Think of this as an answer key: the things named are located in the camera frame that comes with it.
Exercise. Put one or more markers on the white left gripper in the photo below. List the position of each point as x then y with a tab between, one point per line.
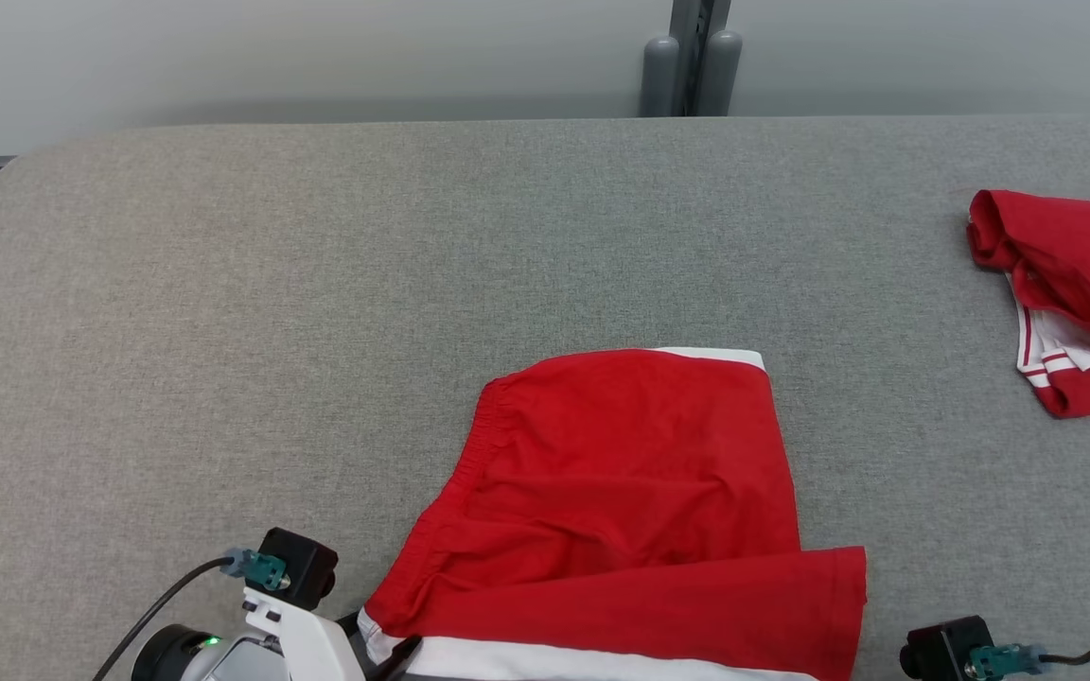
318	648

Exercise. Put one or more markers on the red shorts white stripe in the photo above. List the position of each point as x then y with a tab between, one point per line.
621	492

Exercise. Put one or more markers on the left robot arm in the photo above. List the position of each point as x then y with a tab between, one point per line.
167	657

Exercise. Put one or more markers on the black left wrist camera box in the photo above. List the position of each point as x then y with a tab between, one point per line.
304	563

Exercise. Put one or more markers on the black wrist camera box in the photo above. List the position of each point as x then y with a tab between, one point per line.
942	648
304	563

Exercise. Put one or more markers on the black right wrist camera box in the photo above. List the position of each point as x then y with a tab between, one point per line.
942	648

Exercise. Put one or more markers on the grey partition post twin feet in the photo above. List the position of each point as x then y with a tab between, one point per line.
692	66

